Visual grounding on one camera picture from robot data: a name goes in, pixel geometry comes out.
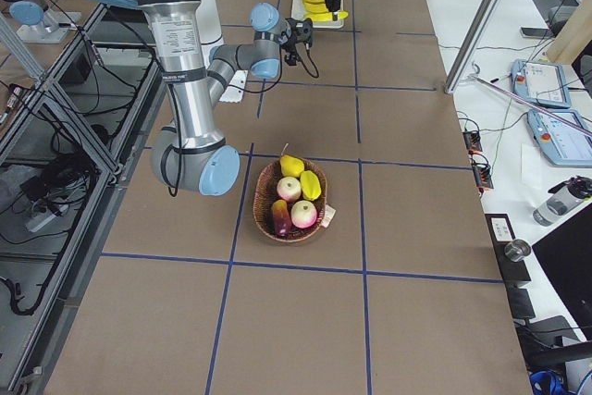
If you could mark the aluminium frame post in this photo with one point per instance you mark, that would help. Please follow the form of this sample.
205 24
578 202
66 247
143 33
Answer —
477 28

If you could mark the small metal cup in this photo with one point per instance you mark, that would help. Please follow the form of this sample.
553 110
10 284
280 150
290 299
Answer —
517 250

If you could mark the far teach pendant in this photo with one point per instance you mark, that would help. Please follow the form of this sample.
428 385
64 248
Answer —
540 83

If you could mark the dark red fruit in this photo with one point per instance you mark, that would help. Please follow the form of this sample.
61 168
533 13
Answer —
281 218

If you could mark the paper price tag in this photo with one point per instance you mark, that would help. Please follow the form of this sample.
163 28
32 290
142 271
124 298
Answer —
328 216

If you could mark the brown wicker basket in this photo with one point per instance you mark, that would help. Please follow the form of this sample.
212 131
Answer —
265 194

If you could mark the teach pendant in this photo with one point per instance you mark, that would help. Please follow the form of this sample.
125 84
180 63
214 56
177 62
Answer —
540 83
559 140

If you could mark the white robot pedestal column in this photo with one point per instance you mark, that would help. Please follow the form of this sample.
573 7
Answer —
211 37

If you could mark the pink white apple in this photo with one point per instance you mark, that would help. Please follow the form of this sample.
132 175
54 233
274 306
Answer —
303 214

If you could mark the yellow pear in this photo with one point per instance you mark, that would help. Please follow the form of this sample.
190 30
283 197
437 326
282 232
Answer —
290 166

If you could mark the long reach stick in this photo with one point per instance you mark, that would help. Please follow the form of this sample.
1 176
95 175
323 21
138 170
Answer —
516 98

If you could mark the yellow star fruit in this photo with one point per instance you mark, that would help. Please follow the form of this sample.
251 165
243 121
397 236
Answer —
310 185

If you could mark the near teach pendant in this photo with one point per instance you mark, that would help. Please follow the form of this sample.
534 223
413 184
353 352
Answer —
559 140

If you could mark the clear water bottle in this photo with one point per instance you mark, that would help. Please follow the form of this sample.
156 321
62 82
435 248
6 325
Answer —
564 197

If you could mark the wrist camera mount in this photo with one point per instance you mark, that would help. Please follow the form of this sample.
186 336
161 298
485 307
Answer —
304 31

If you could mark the curved yellow banana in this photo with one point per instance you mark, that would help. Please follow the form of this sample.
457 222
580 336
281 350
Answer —
313 8

